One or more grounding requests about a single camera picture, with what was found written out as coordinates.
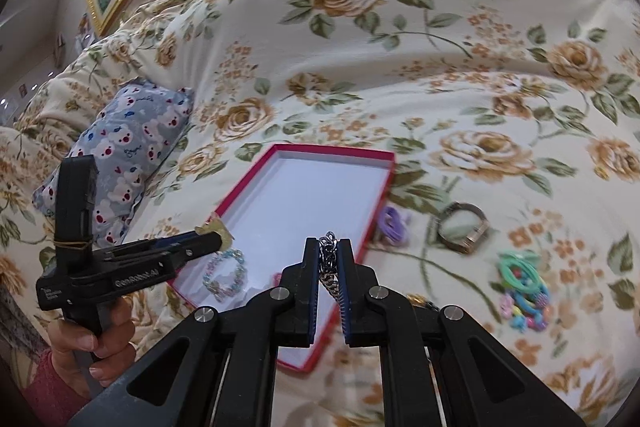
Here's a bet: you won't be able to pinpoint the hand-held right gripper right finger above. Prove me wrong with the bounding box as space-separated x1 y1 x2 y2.
337 238 586 427

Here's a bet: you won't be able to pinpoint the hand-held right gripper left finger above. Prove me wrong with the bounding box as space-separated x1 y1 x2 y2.
67 237 323 427

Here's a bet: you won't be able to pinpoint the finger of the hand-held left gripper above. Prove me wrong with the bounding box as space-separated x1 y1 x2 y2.
150 231 224 269
102 230 201 259

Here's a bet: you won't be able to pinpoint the silver chain bracelet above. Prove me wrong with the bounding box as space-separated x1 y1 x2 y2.
318 231 346 309

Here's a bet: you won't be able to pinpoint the pastel bead bracelet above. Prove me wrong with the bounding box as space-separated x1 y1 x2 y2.
201 249 249 301

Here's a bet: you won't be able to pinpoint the yellow hair claw clip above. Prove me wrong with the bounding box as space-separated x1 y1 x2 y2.
195 217 235 251

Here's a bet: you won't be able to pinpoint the purple hair tie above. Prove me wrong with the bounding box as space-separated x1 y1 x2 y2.
372 206 414 249

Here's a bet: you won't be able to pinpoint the red cardboard box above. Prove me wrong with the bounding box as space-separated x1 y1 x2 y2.
167 143 397 375

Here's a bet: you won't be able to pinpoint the metal mesh band bracelet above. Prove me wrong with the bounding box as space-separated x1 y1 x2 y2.
436 202 491 256

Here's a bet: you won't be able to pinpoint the green beaded hair ties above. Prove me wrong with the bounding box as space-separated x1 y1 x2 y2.
495 249 554 334

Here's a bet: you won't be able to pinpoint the person's left forearm pink sleeve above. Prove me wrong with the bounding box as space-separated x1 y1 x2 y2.
20 347 91 427

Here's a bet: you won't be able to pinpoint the person's left hand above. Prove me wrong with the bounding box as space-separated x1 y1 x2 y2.
47 296 137 400

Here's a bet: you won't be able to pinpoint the grey bear print pillow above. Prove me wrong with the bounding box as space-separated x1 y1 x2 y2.
32 78 196 249

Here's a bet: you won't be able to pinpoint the floral blanket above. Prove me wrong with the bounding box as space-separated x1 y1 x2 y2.
0 0 640 427

